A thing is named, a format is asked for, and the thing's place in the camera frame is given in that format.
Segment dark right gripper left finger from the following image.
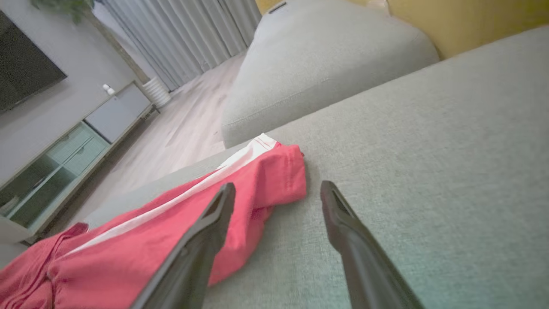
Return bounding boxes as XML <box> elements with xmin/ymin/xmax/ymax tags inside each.
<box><xmin>130</xmin><ymin>182</ymin><xmax>236</xmax><ymax>309</ymax></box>

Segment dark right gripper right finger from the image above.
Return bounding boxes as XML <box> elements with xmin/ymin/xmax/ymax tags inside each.
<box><xmin>320</xmin><ymin>180</ymin><xmax>425</xmax><ymax>309</ymax></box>

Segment red shorts with white stripe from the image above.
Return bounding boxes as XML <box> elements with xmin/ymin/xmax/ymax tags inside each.
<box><xmin>0</xmin><ymin>133</ymin><xmax>308</xmax><ymax>309</ymax></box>

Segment pale green TV cabinet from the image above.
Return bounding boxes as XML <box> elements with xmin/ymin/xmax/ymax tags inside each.
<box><xmin>0</xmin><ymin>81</ymin><xmax>160</xmax><ymax>245</ymax></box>

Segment white ribbed plant pot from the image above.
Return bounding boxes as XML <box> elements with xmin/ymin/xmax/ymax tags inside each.
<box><xmin>142</xmin><ymin>77</ymin><xmax>172</xmax><ymax>109</ymax></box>

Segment grey back cushion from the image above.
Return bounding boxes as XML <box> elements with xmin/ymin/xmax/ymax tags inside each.
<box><xmin>221</xmin><ymin>0</ymin><xmax>440</xmax><ymax>148</ymax></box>

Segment grey pleated curtain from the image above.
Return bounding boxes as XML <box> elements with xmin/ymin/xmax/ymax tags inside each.
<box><xmin>103</xmin><ymin>0</ymin><xmax>262</xmax><ymax>91</ymax></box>

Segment green potted tree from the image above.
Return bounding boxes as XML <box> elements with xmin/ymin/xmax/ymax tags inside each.
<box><xmin>30</xmin><ymin>0</ymin><xmax>151</xmax><ymax>84</ymax></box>

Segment black wall television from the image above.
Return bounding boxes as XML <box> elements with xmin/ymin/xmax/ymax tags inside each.
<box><xmin>0</xmin><ymin>11</ymin><xmax>68</xmax><ymax>114</ymax></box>

